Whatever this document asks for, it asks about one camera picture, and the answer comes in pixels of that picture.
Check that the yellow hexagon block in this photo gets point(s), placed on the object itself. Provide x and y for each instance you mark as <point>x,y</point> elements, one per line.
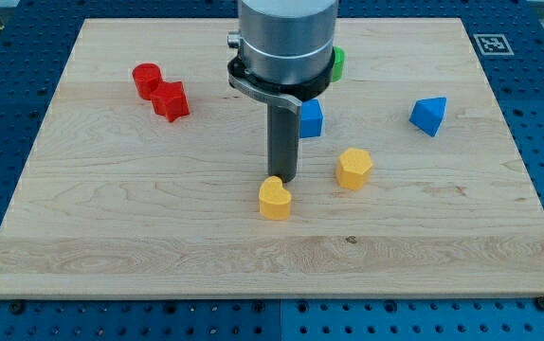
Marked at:
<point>353,169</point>

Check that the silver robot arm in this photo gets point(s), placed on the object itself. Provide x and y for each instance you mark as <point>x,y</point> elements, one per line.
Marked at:
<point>286,41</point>

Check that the yellow heart block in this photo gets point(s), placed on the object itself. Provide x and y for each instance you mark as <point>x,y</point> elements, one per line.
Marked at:
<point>275,201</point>

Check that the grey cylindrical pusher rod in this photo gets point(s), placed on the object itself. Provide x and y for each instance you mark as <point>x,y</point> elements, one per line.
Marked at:
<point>282,142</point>

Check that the blue cube block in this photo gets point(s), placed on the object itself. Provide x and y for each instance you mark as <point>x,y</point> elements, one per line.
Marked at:
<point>311,119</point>

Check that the wooden board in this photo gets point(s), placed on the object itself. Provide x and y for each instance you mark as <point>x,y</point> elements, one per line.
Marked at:
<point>116,202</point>

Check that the red star block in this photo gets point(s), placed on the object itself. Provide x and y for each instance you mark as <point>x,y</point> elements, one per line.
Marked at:
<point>170,101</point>

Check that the green block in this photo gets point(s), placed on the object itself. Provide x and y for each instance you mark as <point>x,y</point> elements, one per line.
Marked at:
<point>338,63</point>

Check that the red cylinder block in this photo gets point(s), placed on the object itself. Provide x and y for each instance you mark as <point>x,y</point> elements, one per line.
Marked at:
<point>146,77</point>

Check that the blue triangle block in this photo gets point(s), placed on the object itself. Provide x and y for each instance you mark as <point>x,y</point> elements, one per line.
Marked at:
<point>428,114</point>

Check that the white fiducial marker tag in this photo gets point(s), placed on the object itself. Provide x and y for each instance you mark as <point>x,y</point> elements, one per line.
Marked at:
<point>493,44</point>

